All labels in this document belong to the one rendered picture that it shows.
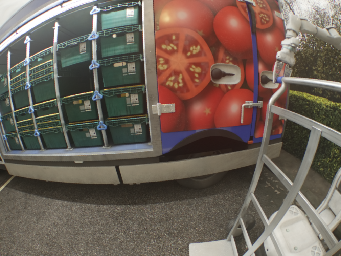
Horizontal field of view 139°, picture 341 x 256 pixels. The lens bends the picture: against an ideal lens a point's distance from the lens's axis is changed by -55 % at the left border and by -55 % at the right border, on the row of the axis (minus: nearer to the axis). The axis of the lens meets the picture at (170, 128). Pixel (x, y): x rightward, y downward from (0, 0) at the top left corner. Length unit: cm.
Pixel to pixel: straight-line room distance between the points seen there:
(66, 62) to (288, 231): 229
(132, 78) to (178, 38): 51
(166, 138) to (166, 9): 104
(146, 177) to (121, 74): 95
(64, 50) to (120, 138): 104
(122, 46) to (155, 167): 110
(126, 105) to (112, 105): 13
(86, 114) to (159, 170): 86
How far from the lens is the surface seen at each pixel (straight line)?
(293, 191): 57
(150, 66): 106
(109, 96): 126
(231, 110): 125
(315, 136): 48
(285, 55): 78
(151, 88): 105
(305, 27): 89
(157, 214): 148
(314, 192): 211
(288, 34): 84
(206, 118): 116
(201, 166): 136
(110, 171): 136
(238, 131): 137
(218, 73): 113
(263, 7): 175
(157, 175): 133
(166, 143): 116
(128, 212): 156
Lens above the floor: 118
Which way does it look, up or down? 19 degrees down
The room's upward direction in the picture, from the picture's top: 3 degrees counter-clockwise
